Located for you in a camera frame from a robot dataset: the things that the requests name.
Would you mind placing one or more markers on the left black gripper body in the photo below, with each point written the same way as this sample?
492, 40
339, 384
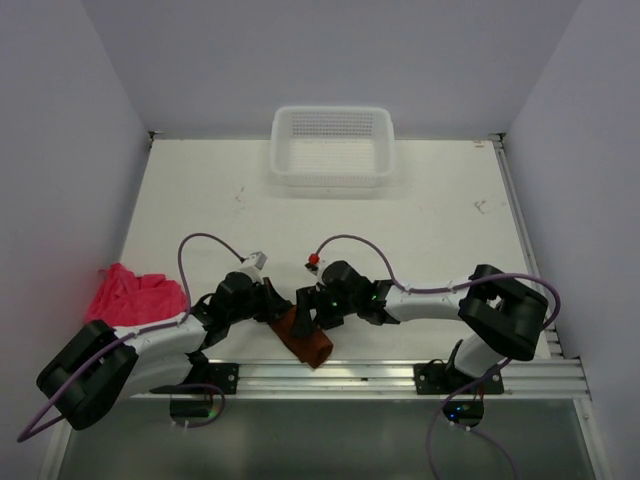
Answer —
252, 307

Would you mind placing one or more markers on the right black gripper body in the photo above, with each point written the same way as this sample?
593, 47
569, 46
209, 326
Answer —
330, 309

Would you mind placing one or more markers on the brown towel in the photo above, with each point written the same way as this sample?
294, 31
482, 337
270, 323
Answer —
313, 350

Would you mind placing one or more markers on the pink towel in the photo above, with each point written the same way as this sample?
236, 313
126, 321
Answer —
125, 299

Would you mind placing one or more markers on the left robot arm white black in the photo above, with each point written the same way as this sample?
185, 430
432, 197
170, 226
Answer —
101, 365

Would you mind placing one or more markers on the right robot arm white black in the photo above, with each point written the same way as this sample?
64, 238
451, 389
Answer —
505, 316

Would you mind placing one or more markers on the white perforated plastic basket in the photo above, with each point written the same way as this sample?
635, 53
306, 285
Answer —
332, 146

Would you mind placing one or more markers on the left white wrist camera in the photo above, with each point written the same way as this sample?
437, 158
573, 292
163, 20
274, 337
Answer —
253, 264

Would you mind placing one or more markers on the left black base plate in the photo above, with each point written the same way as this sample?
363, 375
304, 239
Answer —
224, 376

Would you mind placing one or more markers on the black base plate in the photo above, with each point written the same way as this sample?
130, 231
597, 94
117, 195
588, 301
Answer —
224, 376
436, 377

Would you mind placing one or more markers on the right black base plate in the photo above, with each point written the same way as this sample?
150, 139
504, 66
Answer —
436, 377

